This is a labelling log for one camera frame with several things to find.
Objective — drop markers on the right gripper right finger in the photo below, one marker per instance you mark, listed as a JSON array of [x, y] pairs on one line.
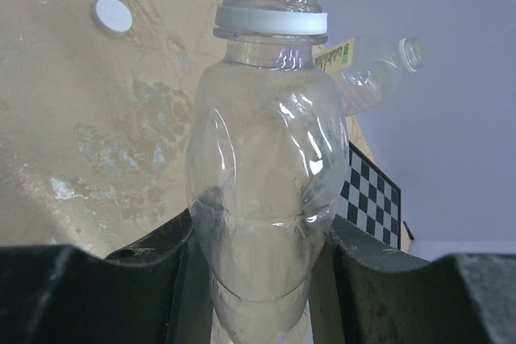
[[369, 292]]

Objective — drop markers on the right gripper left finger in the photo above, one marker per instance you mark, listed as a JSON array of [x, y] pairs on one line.
[[141, 293]]

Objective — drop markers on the small clear plastic bottle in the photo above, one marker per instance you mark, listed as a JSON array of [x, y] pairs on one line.
[[266, 160]]

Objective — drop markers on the large clear plastic bottle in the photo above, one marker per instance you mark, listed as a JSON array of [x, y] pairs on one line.
[[367, 69]]

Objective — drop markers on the white bottle cap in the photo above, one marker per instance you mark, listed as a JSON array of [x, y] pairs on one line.
[[112, 17]]

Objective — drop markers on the black white chessboard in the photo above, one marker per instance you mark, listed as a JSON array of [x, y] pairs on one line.
[[373, 202]]

